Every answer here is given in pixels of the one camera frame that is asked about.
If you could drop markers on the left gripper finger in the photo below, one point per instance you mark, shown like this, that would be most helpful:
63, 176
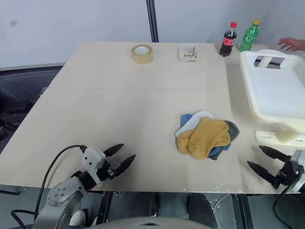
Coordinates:
114, 149
125, 164

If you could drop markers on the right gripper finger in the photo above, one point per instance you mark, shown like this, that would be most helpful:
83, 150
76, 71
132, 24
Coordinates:
274, 153
262, 172

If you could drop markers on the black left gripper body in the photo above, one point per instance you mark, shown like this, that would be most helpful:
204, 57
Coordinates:
107, 171

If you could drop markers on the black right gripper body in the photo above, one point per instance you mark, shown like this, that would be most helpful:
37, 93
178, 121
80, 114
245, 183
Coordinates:
286, 175

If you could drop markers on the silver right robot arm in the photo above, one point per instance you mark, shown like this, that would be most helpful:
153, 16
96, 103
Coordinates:
300, 184

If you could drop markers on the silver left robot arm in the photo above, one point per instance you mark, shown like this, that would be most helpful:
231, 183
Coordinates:
62, 193

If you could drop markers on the white basket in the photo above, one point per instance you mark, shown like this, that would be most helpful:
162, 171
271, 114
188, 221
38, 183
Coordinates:
274, 90

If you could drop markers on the clear plastic box of pins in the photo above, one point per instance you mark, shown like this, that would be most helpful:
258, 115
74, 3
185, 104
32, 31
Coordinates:
189, 56

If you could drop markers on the person's bare hand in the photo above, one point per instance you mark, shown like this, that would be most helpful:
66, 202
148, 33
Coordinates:
291, 44

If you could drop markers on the white flat plastic lid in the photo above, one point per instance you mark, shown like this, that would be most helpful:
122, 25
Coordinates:
264, 137

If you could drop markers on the dark green sock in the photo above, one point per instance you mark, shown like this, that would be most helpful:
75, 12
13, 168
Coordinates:
233, 131

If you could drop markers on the blue sock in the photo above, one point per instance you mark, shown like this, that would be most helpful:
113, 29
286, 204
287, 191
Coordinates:
220, 149
186, 118

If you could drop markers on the white shoe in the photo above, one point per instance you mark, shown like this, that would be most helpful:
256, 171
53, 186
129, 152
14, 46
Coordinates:
78, 217

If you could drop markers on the light grey sock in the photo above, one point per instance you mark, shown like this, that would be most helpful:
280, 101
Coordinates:
193, 122

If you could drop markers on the brown packing tape roll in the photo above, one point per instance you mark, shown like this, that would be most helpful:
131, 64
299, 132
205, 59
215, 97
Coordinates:
143, 58

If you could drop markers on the green soda bottle yellow cap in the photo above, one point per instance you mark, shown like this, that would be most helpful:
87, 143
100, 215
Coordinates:
249, 38

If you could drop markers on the cola bottle with red cap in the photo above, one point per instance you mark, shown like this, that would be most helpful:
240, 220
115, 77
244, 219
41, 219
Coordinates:
227, 43

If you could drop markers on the black metal pole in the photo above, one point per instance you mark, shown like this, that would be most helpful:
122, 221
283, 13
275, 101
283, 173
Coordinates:
152, 21

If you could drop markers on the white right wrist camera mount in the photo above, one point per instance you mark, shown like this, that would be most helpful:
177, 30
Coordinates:
299, 159

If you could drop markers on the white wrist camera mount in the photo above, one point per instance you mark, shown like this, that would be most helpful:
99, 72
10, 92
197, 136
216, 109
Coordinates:
299, 159
91, 157

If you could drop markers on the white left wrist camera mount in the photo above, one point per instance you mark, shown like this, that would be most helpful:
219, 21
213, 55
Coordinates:
91, 157

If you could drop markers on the black table frame leg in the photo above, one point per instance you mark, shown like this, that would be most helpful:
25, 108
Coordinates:
243, 212
103, 207

